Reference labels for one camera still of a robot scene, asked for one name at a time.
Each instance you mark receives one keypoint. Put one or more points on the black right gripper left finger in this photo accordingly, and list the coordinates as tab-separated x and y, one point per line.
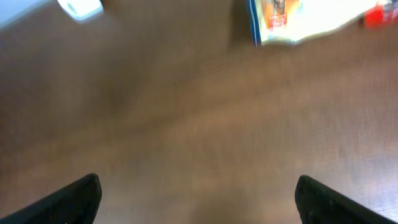
76	203

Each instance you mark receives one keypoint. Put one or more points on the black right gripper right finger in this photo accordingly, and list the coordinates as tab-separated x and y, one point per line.
317	203

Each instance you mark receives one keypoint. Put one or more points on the yellow snack bag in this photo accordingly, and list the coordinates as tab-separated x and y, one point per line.
292	21

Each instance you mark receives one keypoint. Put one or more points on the red Hacks candy bag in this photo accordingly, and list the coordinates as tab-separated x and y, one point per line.
382	14

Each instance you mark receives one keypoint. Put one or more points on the white barcode scanner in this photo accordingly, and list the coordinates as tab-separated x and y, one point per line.
81	10

